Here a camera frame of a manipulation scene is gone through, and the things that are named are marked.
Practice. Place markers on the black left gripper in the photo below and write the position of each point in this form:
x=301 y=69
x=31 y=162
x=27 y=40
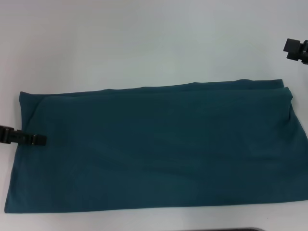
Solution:
x=4 y=134

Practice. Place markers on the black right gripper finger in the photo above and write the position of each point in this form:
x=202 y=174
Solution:
x=297 y=57
x=291 y=45

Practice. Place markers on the teal FREE print t-shirt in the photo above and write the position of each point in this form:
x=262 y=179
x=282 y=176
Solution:
x=154 y=149

